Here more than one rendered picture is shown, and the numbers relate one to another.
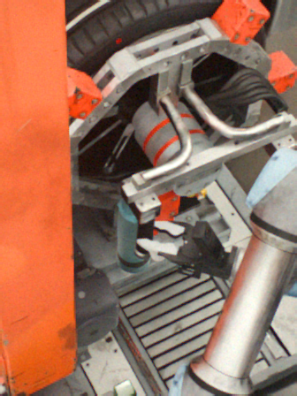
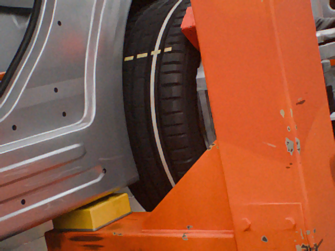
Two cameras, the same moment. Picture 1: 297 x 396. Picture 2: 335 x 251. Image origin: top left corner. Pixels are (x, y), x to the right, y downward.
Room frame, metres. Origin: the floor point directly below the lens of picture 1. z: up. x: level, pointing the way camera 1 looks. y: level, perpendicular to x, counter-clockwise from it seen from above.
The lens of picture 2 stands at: (-0.21, 0.83, 1.04)
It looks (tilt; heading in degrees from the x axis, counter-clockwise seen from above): 6 degrees down; 337
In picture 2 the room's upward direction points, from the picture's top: 11 degrees counter-clockwise
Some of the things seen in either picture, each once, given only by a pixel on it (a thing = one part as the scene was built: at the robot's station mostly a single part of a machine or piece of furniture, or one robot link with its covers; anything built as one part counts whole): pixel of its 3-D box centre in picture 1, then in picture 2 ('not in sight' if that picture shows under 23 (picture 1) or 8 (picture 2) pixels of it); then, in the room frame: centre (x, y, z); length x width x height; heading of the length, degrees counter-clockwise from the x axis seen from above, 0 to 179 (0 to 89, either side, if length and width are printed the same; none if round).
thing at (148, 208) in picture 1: (140, 198); (309, 73); (1.04, -0.04, 0.93); 0.09 x 0.05 x 0.05; 30
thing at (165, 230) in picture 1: (163, 232); not in sight; (1.03, -0.10, 0.81); 0.09 x 0.03 x 0.06; 67
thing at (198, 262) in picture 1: (206, 256); not in sight; (0.98, -0.19, 0.80); 0.12 x 0.08 x 0.09; 75
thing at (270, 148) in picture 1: (275, 140); not in sight; (1.21, -0.33, 0.93); 0.09 x 0.05 x 0.05; 30
